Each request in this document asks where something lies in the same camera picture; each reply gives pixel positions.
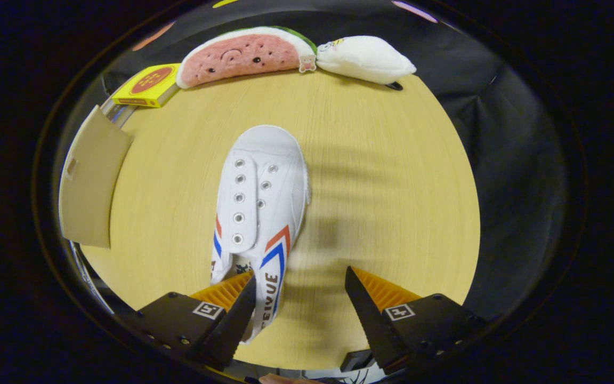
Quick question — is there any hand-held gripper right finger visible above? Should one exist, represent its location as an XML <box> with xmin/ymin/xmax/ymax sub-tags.
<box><xmin>345</xmin><ymin>267</ymin><xmax>486</xmax><ymax>375</ymax></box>

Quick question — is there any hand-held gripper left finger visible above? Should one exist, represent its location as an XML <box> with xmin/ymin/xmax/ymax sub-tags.
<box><xmin>126</xmin><ymin>271</ymin><xmax>257</xmax><ymax>372</ymax></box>

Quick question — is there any white canvas shoe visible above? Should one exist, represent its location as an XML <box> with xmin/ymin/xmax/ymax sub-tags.
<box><xmin>210</xmin><ymin>125</ymin><xmax>310</xmax><ymax>345</ymax></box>

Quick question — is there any cream fabric storage box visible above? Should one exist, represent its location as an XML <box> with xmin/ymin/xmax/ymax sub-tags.
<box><xmin>59</xmin><ymin>105</ymin><xmax>134</xmax><ymax>249</ymax></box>

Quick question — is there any black backdrop cloth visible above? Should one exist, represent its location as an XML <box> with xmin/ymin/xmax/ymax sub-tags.
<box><xmin>99</xmin><ymin>0</ymin><xmax>569</xmax><ymax>321</ymax></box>

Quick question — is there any yellow book with red circle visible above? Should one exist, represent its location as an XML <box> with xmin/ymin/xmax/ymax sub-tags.
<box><xmin>112</xmin><ymin>63</ymin><xmax>181</xmax><ymax>108</ymax></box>

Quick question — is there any white plush toy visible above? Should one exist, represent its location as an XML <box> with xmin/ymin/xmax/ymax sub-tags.
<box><xmin>317</xmin><ymin>36</ymin><xmax>417</xmax><ymax>86</ymax></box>

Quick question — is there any watermelon slice plush toy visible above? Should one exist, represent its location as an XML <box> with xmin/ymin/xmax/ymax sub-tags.
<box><xmin>176</xmin><ymin>27</ymin><xmax>318</xmax><ymax>89</ymax></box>

